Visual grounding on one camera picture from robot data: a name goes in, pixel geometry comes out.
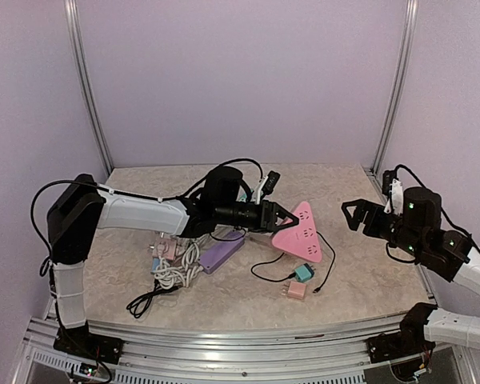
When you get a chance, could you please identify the aluminium front frame rail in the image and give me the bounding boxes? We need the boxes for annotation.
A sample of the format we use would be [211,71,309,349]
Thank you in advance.
[9,315,480,383]

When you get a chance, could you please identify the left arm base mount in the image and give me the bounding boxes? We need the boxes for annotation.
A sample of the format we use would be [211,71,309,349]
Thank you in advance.
[54,334,124,365]

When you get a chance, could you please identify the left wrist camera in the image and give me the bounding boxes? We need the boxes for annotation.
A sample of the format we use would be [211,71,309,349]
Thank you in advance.
[250,170,281,204]

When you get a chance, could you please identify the pink triangular power strip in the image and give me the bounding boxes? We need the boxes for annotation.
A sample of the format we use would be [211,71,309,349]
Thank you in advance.
[271,201,322,263]

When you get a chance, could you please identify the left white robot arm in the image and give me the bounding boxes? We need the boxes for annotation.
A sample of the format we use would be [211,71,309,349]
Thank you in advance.
[38,164,299,356]

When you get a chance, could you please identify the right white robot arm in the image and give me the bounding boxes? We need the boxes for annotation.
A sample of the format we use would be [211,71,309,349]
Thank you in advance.
[342,186,480,362]

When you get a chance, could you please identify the teal plug adapter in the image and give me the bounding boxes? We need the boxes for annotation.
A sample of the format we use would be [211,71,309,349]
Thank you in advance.
[294,263,315,283]

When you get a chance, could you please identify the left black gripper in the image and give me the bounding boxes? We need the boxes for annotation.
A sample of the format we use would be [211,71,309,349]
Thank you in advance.
[216,199,300,234]

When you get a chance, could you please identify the right aluminium corner post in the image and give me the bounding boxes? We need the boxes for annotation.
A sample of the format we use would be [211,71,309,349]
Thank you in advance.
[370,0,419,175]

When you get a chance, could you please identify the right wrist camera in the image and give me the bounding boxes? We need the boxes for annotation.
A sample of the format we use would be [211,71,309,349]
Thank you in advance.
[382,170,403,215]

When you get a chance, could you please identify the pink small plug adapter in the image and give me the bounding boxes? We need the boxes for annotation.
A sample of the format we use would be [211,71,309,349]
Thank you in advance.
[148,237,178,261]

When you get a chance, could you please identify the purple power strip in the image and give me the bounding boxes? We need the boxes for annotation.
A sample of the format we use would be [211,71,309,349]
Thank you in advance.
[198,231,245,274]

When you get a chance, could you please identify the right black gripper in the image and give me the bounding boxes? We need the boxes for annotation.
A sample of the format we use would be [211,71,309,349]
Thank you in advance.
[343,198,426,258]

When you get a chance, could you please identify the aluminium corner post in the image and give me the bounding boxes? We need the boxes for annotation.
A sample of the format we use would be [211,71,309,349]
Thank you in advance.
[370,0,419,175]
[63,0,114,176]

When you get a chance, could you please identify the black usb cable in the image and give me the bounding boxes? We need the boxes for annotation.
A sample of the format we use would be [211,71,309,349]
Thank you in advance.
[250,231,337,295]

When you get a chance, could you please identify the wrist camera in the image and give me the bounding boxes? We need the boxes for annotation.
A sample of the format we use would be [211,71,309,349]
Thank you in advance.
[382,170,403,215]
[250,170,281,204]

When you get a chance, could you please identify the left aluminium corner post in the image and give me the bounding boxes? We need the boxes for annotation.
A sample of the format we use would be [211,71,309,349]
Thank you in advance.
[63,0,114,176]

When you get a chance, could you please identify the light blue small plug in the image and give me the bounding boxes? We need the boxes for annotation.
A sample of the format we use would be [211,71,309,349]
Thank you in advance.
[151,258,161,274]

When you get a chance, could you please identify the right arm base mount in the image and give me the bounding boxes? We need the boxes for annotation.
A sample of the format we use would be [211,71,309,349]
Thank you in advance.
[366,331,436,363]

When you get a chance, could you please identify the white power cords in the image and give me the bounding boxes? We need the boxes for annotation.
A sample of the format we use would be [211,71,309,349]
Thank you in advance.
[150,234,217,290]

